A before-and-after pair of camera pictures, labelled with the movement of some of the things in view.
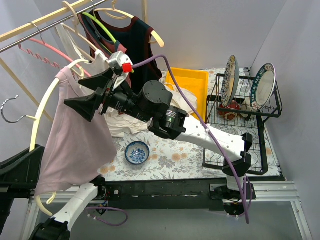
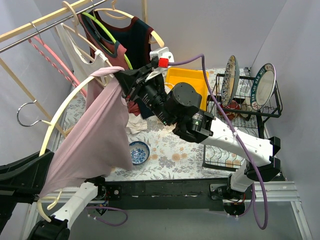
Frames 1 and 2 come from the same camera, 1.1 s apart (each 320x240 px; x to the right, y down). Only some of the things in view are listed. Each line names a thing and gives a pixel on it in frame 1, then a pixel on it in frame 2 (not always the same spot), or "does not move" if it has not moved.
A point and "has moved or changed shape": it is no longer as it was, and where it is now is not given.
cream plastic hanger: [35, 121] -> [51, 206]
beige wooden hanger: [152, 39] does not move
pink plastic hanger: [55, 51] -> [57, 59]
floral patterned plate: [230, 81] does not move
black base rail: [175, 194] does not move
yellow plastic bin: [196, 81] does not move
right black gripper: [105, 94] -> [136, 83]
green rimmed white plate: [263, 87] does not move
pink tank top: [77, 151] has moved or changed shape
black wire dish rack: [241, 105] does not move
